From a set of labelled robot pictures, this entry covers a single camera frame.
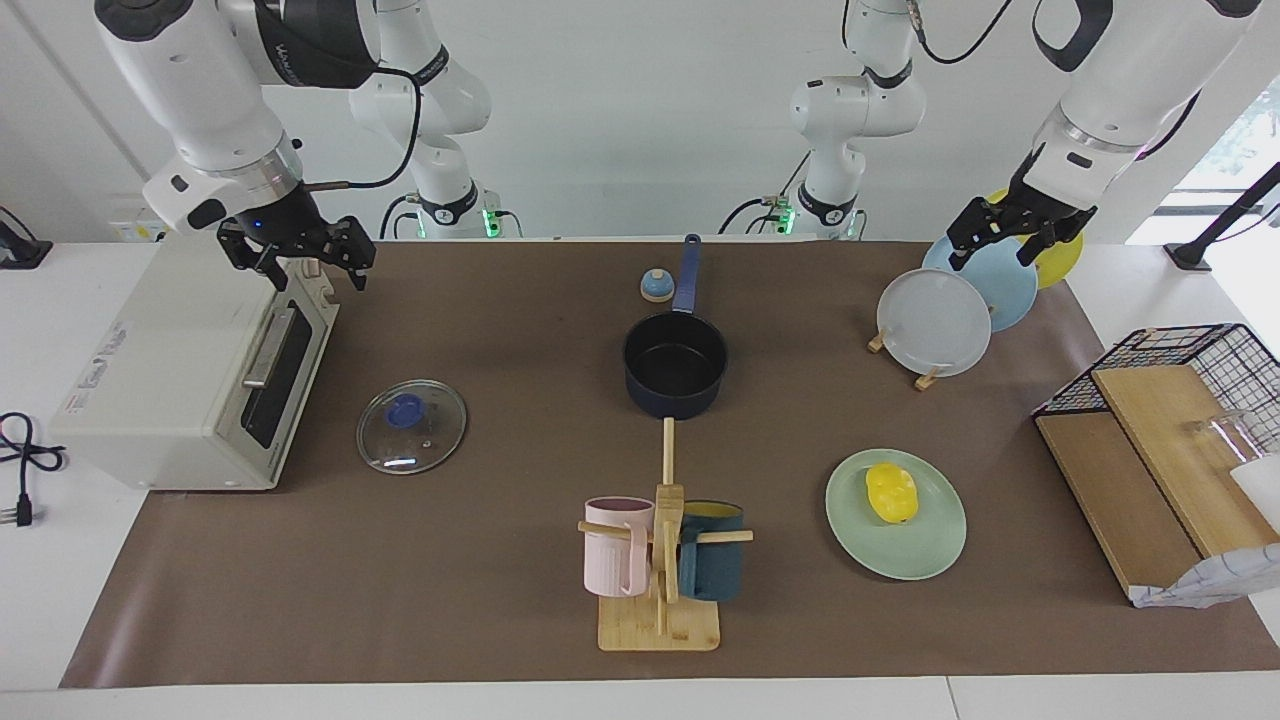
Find teal ribbed mug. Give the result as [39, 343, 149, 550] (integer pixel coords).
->
[677, 500, 746, 603]

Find yellow plate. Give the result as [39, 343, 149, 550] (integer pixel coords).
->
[985, 188, 1085, 291]

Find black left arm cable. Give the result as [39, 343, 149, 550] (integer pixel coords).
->
[903, 0, 1019, 67]

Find grey plate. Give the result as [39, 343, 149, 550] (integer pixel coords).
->
[878, 268, 993, 378]

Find black right base cable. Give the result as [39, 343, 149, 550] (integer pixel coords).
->
[379, 193, 423, 241]

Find black left base cable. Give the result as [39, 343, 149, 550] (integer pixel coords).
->
[719, 150, 813, 237]

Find light blue plate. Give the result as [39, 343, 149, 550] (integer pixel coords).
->
[922, 232, 1039, 334]

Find clear glass cup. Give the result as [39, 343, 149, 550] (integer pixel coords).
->
[1185, 410, 1263, 468]

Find wooden plate rack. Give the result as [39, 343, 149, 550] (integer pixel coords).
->
[867, 325, 947, 392]

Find glass lid with blue knob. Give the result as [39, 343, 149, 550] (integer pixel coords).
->
[356, 379, 468, 476]

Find pale green plate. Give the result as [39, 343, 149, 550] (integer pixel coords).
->
[825, 448, 968, 582]

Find pink ribbed mug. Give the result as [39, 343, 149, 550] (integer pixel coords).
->
[584, 497, 656, 599]

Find white checked cloth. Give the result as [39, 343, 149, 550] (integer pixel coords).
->
[1129, 543, 1280, 610]

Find dark blue handled pot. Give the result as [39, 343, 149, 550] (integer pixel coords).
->
[622, 234, 729, 420]

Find black power cord with plug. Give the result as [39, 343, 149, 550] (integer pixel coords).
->
[0, 412, 67, 529]

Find wooden shelf boards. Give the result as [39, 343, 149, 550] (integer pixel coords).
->
[1035, 364, 1280, 602]

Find black wire basket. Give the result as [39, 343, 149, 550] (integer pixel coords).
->
[1032, 323, 1280, 463]

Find wooden mug rack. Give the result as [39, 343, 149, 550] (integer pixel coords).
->
[577, 418, 754, 653]

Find white cup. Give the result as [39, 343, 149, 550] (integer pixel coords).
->
[1230, 455, 1280, 533]

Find black base cable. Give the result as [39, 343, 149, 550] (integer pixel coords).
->
[379, 193, 423, 241]
[719, 150, 813, 237]

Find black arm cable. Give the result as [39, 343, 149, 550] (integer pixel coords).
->
[903, 0, 1019, 67]
[300, 62, 423, 192]

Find white toaster oven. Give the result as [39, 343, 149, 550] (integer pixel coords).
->
[48, 230, 341, 492]

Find brown table mat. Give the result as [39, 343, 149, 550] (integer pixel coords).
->
[60, 240, 1280, 689]

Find white wall socket box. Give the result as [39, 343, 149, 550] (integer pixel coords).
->
[108, 212, 169, 244]

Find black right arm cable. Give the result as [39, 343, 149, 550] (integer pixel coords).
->
[300, 62, 423, 192]

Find black clamp base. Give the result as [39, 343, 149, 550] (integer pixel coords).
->
[0, 206, 54, 272]

